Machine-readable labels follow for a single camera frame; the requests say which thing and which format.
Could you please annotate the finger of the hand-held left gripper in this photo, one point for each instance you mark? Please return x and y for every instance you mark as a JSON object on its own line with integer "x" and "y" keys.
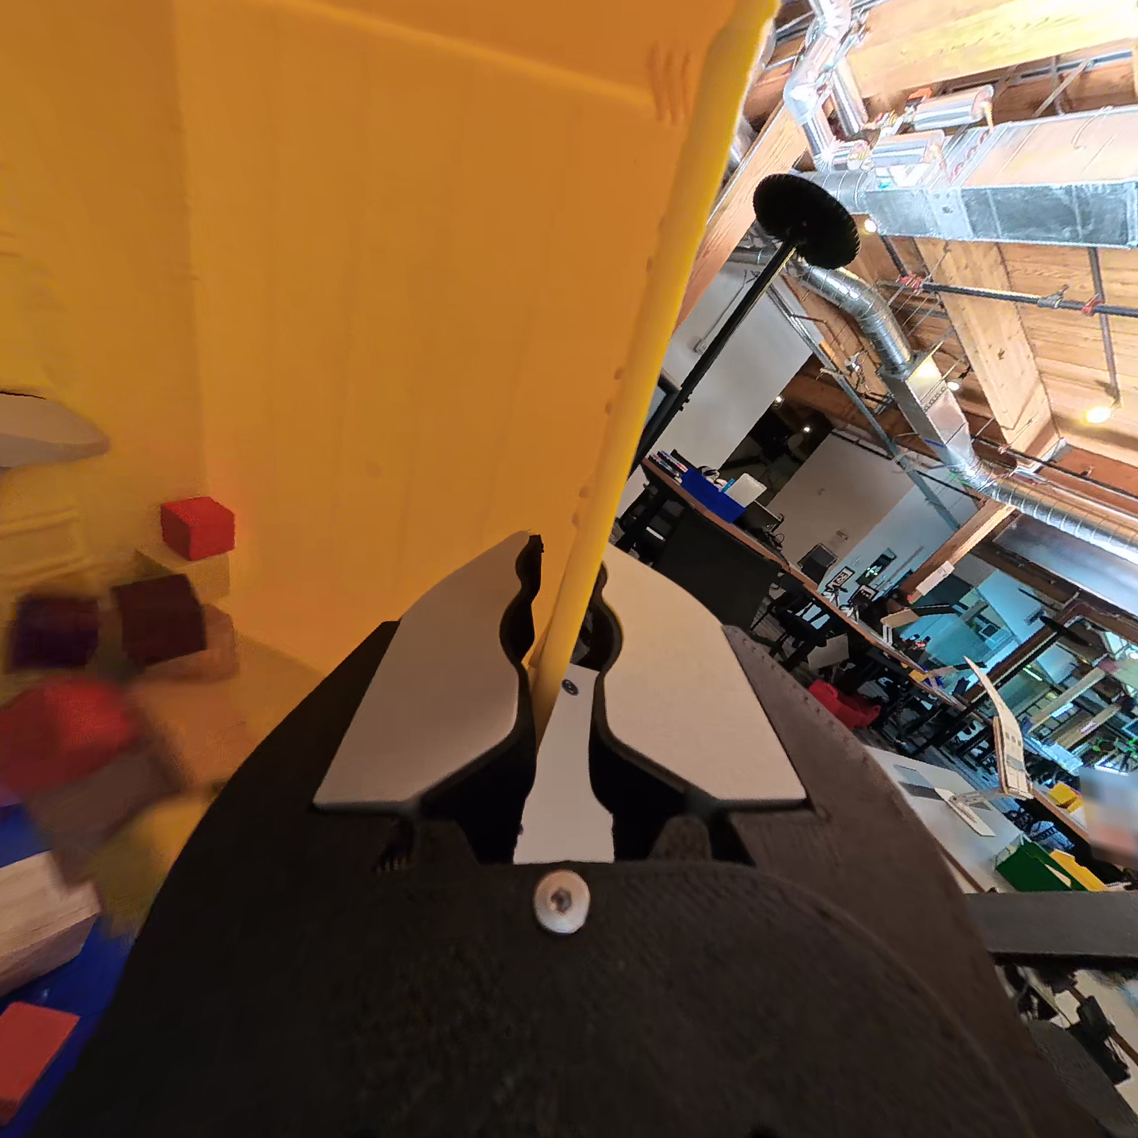
{"x": 40, "y": 435}

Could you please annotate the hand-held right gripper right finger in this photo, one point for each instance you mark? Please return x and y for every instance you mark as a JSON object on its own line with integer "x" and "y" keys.
{"x": 694, "y": 712}

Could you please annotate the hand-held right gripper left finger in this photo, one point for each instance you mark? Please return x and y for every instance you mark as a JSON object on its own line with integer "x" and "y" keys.
{"x": 427, "y": 712}

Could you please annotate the pile of coloured wooden cubes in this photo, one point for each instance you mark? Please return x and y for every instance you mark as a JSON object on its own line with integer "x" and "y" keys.
{"x": 107, "y": 712}

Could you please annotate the yellow plastic box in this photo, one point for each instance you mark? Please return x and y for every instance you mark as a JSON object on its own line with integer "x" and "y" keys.
{"x": 400, "y": 311}

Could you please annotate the blue plastic box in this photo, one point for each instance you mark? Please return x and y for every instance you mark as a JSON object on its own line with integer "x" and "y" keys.
{"x": 53, "y": 996}

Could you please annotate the red bag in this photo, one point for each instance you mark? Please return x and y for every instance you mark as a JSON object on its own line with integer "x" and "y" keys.
{"x": 844, "y": 702}

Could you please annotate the long wooden desk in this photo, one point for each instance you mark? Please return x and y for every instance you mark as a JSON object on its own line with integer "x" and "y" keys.
{"x": 800, "y": 569}

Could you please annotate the small blue bin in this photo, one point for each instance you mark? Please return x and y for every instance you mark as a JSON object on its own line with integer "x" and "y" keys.
{"x": 712, "y": 493}

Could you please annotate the neighbouring wooden board stand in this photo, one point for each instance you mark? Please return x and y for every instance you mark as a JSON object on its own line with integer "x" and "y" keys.
{"x": 1004, "y": 737}

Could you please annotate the green bin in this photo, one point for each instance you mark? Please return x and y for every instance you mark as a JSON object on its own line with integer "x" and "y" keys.
{"x": 1031, "y": 867}

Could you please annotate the small yellow bin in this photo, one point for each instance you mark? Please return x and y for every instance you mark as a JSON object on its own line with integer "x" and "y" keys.
{"x": 1072, "y": 867}

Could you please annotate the black quilted mat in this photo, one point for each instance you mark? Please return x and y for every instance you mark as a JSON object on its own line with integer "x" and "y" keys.
{"x": 1058, "y": 920}

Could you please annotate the black round disc on pole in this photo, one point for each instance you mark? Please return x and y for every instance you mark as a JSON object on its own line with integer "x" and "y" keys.
{"x": 805, "y": 218}

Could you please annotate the silver ventilation duct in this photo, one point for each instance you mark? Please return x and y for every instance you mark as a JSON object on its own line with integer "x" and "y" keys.
{"x": 889, "y": 293}

